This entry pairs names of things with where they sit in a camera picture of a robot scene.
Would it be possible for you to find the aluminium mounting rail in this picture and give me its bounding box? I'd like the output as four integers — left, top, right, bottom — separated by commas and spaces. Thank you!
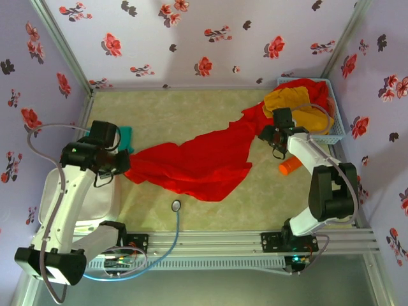
72, 231, 382, 258

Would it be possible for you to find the green circuit board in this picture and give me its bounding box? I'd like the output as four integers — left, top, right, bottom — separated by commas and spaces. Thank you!
104, 254, 133, 268

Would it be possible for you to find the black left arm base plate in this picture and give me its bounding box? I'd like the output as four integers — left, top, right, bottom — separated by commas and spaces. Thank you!
126, 233, 150, 255

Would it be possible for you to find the aluminium table back rail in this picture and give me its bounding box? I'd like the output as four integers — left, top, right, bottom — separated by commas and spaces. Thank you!
91, 84, 279, 94

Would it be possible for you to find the aluminium frame post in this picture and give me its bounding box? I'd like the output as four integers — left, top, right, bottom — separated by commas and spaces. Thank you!
29, 0, 96, 95
321, 0, 374, 84

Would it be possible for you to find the thin black left camera cable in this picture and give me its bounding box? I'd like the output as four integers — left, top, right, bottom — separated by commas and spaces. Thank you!
93, 171, 116, 189

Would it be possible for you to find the yellow t-shirt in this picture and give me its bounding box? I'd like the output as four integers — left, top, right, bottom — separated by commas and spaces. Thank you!
263, 87, 335, 136

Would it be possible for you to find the orange plastic bottle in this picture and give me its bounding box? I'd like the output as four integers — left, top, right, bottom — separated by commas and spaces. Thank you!
279, 156, 303, 176

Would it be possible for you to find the folded teal t-shirt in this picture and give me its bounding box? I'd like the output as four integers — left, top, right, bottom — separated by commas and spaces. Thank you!
116, 126, 136, 153

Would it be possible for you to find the red t-shirt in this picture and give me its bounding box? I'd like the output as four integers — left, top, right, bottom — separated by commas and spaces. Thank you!
241, 78, 330, 141
124, 108, 265, 202

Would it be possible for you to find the grey slotted cable duct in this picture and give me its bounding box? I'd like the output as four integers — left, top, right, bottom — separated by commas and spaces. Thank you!
85, 256, 285, 271

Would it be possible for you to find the blue tube stethoscope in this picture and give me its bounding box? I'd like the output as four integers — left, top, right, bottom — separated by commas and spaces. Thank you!
81, 199, 183, 283

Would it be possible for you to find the white zip pouch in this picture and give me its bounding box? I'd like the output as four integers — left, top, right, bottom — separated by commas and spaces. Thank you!
38, 167, 122, 229

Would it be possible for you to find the grey right arm cable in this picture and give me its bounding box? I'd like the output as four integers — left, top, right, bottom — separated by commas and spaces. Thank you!
254, 103, 360, 277

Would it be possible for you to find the grey left arm cable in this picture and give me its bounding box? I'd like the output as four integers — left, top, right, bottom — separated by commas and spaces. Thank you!
26, 123, 148, 305

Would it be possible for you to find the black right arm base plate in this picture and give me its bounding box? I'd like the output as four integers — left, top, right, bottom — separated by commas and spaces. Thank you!
260, 231, 319, 254

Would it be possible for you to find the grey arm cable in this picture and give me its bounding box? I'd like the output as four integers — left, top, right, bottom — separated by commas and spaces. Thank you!
254, 103, 360, 277
26, 123, 148, 305

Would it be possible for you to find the black controller box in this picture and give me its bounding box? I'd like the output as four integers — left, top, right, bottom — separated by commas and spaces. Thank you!
284, 254, 312, 275

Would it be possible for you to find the light blue plastic basket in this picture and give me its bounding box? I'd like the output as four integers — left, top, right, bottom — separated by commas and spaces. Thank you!
276, 77, 347, 146

